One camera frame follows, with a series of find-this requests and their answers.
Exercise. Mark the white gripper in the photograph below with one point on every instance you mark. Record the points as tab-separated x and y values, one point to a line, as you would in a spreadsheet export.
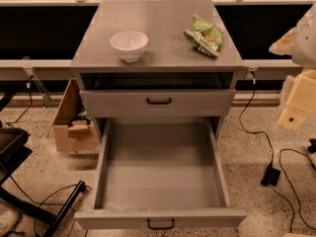
305	46

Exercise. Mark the green jalapeno chip bag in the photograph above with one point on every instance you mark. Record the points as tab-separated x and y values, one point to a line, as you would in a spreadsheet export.
205	38

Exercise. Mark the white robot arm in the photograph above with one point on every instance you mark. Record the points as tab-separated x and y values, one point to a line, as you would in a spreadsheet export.
300	44

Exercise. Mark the closed grey upper drawer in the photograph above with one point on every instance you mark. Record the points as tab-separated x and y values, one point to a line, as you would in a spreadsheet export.
132	103

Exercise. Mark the open grey middle drawer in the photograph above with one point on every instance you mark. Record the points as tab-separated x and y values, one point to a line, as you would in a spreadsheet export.
161	170

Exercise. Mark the grey drawer cabinet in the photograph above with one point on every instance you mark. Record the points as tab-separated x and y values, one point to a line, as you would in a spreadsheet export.
164	22

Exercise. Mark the black power adapter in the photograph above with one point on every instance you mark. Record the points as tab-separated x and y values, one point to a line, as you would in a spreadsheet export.
271	176

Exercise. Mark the white ceramic bowl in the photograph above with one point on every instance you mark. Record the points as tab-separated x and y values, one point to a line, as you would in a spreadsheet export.
129	45

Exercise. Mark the green item in box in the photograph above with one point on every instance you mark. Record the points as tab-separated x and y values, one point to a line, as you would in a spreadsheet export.
83	116

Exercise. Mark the cardboard box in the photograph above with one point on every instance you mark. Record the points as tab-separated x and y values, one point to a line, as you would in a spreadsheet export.
71	131

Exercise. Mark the black office chair base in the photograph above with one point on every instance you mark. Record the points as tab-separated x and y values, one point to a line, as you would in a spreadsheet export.
47	177

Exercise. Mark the grey railing ledge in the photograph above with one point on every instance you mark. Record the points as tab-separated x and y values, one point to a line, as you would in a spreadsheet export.
64	69

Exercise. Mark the black upper drawer handle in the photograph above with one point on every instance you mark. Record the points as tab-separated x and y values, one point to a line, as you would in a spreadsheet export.
158	102

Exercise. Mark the black drawer handle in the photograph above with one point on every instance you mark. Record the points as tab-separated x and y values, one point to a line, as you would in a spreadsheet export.
158	102
160	225

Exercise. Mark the black middle drawer handle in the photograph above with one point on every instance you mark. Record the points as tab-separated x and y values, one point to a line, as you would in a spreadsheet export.
160	225

